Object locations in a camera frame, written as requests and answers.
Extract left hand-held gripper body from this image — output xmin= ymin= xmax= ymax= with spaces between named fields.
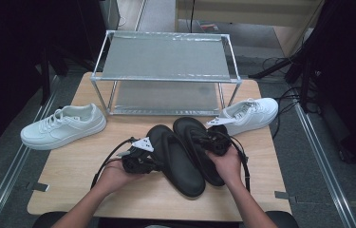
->
xmin=117 ymin=137 xmax=159 ymax=175

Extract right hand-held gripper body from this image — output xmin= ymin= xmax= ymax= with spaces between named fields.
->
xmin=202 ymin=117 xmax=233 ymax=157

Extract black slipper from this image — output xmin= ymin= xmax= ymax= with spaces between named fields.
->
xmin=146 ymin=123 xmax=207 ymax=198
xmin=172 ymin=116 xmax=226 ymax=187

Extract white sneaker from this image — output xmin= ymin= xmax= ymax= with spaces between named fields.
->
xmin=219 ymin=97 xmax=279 ymax=137
xmin=20 ymin=103 xmax=107 ymax=151

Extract metal two-tier shoe rack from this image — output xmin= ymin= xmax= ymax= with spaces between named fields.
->
xmin=89 ymin=29 xmax=242 ymax=118

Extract person's right hand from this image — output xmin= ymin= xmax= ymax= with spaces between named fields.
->
xmin=205 ymin=145 xmax=246 ymax=189

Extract person's left hand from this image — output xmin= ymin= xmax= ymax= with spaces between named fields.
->
xmin=98 ymin=158 xmax=145 ymax=195

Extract grey tape tab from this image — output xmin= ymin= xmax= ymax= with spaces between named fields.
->
xmin=273 ymin=190 xmax=297 ymax=203
xmin=26 ymin=181 xmax=50 ymax=193

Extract black tripod stand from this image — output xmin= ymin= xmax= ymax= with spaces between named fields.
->
xmin=248 ymin=47 xmax=312 ymax=112

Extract red item on floor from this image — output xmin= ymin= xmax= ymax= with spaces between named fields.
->
xmin=197 ymin=21 xmax=220 ymax=32

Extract black metal stand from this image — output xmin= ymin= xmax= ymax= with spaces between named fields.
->
xmin=39 ymin=44 xmax=72 ymax=107

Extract light wooden cabinet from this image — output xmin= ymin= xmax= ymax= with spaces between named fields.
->
xmin=175 ymin=0 xmax=326 ymax=58

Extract black curtain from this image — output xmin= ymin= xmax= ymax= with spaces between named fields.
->
xmin=305 ymin=0 xmax=356 ymax=174
xmin=0 ymin=0 xmax=107 ymax=158

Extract grey metal case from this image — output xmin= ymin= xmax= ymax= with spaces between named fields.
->
xmin=99 ymin=0 xmax=122 ymax=31

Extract left hand-held gripper black cable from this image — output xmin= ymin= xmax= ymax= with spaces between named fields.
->
xmin=89 ymin=136 xmax=139 ymax=190

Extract hand-held gripper black cable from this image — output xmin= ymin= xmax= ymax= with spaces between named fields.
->
xmin=226 ymin=134 xmax=252 ymax=194
xmin=89 ymin=136 xmax=139 ymax=190

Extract right hand-held gripper black cable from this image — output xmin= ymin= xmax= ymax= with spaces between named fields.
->
xmin=226 ymin=134 xmax=252 ymax=194

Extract black floor cables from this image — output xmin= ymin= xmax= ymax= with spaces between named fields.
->
xmin=260 ymin=56 xmax=303 ymax=141

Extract metal floor rail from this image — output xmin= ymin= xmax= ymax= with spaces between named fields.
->
xmin=134 ymin=0 xmax=148 ymax=31
xmin=292 ymin=103 xmax=356 ymax=228
xmin=0 ymin=75 xmax=60 ymax=228

